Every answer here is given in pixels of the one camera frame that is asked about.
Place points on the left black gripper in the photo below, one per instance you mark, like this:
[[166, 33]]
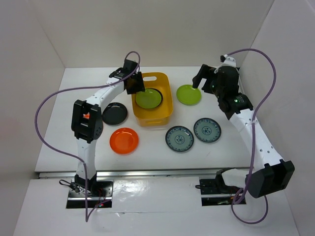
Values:
[[140, 86]]

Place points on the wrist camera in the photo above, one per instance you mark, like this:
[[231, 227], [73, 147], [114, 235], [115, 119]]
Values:
[[227, 60], [129, 66]]

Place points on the blue patterned plate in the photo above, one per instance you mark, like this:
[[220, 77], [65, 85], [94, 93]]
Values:
[[179, 139], [207, 130]]

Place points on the aluminium rail front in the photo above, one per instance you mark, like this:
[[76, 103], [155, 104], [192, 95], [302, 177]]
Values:
[[138, 173]]

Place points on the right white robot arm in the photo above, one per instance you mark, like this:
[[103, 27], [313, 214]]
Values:
[[270, 173]]

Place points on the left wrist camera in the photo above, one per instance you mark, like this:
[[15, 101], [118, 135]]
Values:
[[129, 66]]

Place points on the black plate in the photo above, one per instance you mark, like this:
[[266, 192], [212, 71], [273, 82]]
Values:
[[114, 114], [154, 97]]

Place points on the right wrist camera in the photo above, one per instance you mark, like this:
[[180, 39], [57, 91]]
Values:
[[227, 60]]

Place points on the yellow plastic bin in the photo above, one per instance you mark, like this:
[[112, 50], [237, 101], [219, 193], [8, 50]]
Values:
[[160, 115]]

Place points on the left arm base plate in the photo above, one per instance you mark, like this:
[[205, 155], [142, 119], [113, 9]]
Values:
[[100, 195]]

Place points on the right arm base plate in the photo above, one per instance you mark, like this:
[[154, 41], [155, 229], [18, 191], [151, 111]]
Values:
[[214, 192]]

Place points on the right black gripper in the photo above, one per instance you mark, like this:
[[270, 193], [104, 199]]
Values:
[[205, 72]]

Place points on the green plate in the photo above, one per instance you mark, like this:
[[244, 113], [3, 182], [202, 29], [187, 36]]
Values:
[[188, 95], [141, 99]]

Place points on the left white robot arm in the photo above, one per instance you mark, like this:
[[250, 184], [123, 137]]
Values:
[[87, 123]]

